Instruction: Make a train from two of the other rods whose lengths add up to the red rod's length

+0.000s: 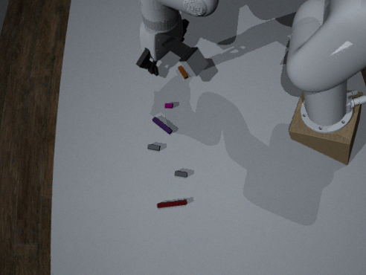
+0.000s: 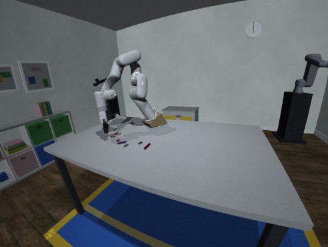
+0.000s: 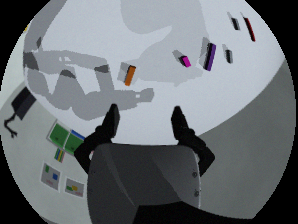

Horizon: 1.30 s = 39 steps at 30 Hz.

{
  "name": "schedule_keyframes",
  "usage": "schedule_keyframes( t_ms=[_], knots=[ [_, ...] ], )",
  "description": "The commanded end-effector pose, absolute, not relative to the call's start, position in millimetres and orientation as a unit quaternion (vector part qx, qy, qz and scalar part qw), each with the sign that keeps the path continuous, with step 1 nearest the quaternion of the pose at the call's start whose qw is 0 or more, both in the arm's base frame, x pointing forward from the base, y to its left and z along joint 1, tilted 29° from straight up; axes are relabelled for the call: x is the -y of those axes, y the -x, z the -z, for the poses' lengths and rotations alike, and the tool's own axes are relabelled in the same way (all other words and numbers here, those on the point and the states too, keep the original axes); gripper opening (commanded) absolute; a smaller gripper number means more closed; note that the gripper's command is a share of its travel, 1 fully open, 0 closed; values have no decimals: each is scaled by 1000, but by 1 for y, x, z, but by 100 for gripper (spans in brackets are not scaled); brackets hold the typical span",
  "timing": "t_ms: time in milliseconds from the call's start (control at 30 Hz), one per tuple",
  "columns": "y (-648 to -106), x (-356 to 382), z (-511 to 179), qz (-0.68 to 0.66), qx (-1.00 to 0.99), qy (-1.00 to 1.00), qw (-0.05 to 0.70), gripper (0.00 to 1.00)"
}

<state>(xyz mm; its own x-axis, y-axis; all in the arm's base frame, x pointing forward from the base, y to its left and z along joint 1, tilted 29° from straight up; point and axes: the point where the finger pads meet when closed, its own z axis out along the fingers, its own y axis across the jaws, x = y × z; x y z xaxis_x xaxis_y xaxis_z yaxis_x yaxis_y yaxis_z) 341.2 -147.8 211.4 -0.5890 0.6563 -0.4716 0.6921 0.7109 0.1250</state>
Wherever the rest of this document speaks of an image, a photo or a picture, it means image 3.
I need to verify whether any purple rod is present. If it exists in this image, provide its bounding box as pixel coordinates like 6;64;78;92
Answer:
204;43;216;71

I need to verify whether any small magenta block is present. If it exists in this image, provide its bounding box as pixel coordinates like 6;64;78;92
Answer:
181;56;191;67

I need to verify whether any orange rod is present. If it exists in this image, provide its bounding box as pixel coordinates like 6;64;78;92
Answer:
125;65;136;86

